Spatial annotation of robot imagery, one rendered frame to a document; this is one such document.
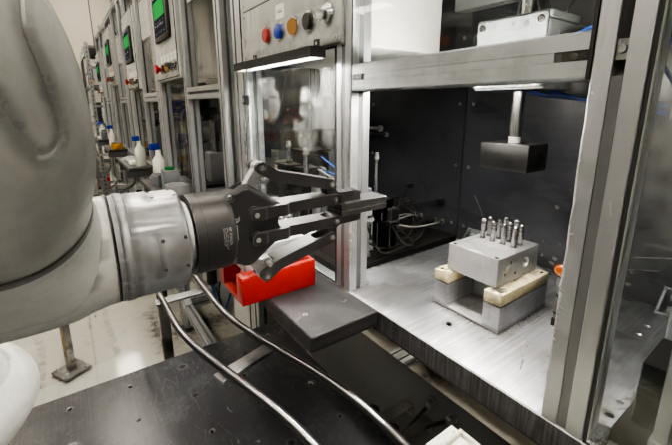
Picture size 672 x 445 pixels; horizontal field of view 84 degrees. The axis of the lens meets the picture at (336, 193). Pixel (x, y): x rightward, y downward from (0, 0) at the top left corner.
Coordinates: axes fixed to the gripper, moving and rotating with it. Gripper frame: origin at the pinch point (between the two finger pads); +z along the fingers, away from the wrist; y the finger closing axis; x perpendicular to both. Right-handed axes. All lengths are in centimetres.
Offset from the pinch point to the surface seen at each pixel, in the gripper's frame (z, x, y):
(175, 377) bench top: -16, 44, -47
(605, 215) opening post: 13.4, -21.4, 1.3
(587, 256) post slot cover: 13.4, -20.5, -3.2
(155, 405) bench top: -21, 38, -47
